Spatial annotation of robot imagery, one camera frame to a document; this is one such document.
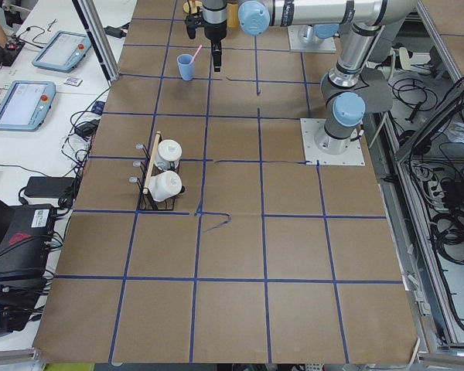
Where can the light blue plastic cup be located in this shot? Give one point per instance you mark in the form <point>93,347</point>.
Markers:
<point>186,66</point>

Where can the wooden rack handle rod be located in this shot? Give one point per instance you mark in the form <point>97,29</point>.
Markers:
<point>151,162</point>

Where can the teach pendant tablet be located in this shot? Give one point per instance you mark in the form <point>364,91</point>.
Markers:
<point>26,105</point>
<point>63,52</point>

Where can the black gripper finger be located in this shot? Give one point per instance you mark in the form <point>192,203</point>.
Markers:
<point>216,52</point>

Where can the black computer box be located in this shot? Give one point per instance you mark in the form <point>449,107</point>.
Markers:
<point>24,233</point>

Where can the aluminium frame post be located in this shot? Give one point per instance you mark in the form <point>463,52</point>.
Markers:
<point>91,23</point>

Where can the black power adapter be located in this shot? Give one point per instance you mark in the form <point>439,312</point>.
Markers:
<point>47,187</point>

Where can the bamboo chopstick holder cup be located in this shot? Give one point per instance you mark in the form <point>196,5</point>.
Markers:
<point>232,14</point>

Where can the upper teach pendant tablet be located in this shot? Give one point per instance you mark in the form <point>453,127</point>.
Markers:
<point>63,52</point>

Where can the wooden mug tree stand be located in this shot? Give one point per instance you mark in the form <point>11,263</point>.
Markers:
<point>192,7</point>

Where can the pink chopstick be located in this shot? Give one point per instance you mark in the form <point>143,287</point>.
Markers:
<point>195,54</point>

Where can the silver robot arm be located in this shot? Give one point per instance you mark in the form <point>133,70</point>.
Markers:
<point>355,30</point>

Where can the white ceramic mug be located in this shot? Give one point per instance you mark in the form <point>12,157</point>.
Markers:
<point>169,153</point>
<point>165,185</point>

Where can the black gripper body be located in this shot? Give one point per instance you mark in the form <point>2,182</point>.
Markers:
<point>214,33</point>

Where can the lower teach pendant tablet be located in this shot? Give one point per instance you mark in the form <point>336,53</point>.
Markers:
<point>26,105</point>

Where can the black wire mug rack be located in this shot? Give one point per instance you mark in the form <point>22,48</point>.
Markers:
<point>146,202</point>

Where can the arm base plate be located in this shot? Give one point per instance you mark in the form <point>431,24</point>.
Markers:
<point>313,38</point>
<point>321,149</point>

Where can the grey office chair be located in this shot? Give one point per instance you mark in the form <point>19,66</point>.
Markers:
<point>374,89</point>

